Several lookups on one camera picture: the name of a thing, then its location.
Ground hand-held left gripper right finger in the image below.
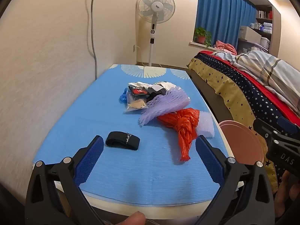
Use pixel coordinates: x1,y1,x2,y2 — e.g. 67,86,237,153
195,135,276,225

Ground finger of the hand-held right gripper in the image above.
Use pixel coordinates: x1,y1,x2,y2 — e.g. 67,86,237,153
253,118,282,144
278,116,300,137

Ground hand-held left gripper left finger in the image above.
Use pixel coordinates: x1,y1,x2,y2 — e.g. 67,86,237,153
25,135,105,225

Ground pink trash bin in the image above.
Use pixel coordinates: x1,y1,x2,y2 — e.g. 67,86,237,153
218,120,263,167

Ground black elastic strap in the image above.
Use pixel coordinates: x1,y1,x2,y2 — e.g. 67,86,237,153
105,131,140,151

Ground white foam sheet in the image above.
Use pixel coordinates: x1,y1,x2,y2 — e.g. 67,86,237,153
196,116,215,138

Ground orange plastic bag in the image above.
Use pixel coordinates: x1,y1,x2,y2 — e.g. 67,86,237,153
157,108,200,162

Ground blue plastic wrapper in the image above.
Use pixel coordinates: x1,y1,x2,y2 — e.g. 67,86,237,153
118,87,129,104

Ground clear bag with beige contents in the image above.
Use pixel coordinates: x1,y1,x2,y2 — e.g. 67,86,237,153
123,91,149,114

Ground purple foam net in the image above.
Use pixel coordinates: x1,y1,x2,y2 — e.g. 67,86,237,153
138,87,191,127

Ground black red packet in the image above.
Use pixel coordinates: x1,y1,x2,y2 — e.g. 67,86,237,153
128,85,150,97

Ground black white wrapper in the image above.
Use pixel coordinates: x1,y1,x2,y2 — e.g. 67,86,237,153
146,82,176,99

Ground white paper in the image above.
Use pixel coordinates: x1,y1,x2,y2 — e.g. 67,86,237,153
128,82,153,89

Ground person's right hand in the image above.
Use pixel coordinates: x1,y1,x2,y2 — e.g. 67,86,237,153
274,171,300,218

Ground person's left hand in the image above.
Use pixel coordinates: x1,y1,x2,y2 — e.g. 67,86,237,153
116,211,146,225

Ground red blanket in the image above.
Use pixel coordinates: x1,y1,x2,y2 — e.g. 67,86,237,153
199,50,300,127

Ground blue tablecloth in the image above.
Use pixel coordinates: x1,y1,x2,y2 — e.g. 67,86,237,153
33,64,231,207

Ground bed with star blanket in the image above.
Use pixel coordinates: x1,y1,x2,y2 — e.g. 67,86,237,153
187,52,300,193

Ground plaid duvet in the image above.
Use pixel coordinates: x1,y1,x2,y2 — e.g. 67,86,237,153
212,49,300,115

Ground pink clothes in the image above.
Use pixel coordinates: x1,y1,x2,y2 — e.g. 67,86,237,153
214,40,237,54

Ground white cardboard box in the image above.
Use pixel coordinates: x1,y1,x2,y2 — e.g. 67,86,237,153
239,26,262,45

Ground stack of white packages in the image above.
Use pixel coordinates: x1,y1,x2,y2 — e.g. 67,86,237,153
250,22,272,32

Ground white window sill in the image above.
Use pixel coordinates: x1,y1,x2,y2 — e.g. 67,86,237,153
189,42,216,52

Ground potted green plant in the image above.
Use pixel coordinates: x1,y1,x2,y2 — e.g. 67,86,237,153
193,27,212,47

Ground wooden bookshelf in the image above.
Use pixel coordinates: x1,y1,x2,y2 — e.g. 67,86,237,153
254,5,275,52

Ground blue curtain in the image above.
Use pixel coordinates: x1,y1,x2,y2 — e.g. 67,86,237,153
195,0,257,48

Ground white standing fan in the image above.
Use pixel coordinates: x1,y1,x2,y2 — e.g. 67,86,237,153
136,0,176,67

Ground grey bed frame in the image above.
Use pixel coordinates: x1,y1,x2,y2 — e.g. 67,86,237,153
189,70,235,122

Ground grey wall cable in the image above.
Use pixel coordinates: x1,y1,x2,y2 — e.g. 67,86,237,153
85,0,98,80

